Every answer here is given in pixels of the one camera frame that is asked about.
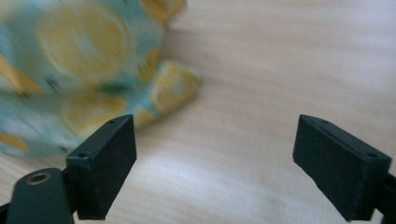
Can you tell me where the lemon print teal cloth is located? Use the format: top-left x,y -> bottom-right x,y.
0,0 -> 204,158

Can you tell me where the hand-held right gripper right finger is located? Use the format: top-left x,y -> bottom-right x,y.
292,114 -> 393,222

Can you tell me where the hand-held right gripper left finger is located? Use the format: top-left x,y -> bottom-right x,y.
65,113 -> 137,221

